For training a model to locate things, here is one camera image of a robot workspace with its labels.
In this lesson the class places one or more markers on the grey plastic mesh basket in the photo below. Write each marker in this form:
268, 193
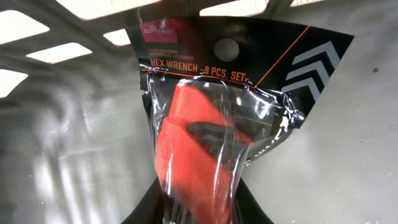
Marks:
76, 145

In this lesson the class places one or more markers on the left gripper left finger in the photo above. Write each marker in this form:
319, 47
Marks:
150, 209

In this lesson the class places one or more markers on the black red snack packet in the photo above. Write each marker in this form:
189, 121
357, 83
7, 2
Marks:
220, 92

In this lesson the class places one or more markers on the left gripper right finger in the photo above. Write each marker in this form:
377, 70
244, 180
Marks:
248, 211

